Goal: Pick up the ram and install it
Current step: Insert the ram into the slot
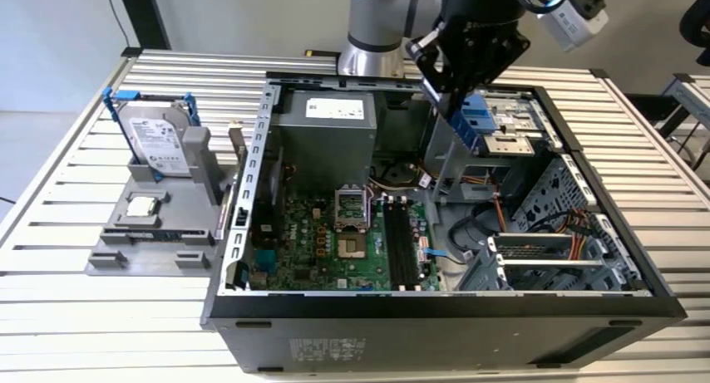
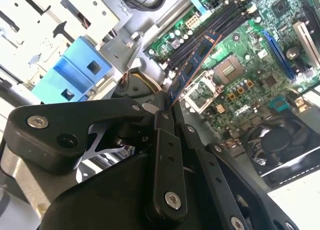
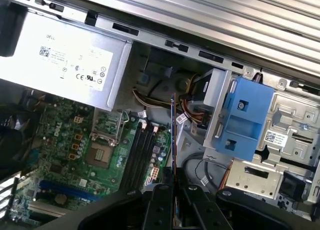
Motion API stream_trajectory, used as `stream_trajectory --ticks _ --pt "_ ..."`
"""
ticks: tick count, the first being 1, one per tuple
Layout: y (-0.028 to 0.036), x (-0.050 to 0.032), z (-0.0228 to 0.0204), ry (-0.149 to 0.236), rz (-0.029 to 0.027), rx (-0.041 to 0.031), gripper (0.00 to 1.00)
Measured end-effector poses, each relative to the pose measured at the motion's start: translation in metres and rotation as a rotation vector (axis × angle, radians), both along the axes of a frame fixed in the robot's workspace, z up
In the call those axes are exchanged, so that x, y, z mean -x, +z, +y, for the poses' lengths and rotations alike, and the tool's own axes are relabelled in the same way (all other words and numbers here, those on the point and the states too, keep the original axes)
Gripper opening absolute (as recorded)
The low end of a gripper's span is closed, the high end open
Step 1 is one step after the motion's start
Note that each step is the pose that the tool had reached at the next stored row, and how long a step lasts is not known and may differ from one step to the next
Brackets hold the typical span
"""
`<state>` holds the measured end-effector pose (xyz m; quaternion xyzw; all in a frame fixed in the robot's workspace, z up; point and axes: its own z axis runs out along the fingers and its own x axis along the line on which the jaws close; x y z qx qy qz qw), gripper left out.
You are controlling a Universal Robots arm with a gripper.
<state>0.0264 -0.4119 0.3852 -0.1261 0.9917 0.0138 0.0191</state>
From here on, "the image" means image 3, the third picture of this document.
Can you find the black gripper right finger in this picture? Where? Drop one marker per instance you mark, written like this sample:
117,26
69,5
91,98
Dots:
200,210

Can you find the RAM stick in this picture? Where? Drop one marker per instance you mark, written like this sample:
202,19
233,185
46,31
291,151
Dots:
174,130

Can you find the blue plastic drive bracket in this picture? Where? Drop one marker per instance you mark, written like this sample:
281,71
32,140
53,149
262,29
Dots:
247,120

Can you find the grey power supply unit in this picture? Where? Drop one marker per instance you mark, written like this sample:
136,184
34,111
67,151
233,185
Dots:
75,60

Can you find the black case fan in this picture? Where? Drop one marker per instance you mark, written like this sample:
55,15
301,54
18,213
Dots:
15,140

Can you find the green motherboard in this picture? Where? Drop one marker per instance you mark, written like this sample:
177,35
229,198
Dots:
105,182

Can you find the metal drive cage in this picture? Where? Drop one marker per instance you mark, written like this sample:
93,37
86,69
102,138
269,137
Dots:
282,110

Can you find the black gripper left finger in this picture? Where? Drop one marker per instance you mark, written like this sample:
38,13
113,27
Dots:
160,207

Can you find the black open PC case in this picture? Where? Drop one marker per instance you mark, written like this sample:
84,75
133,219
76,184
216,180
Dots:
150,36

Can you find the black RAM slot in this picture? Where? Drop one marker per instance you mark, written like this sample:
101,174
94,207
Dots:
137,155
143,155
149,155
131,155

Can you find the CPU socket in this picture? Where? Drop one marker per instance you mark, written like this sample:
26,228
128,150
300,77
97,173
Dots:
101,154

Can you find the blue expansion slot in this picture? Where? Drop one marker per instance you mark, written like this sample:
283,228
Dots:
70,190

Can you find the metal socket cover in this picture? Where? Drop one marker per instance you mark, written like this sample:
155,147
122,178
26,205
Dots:
96,125

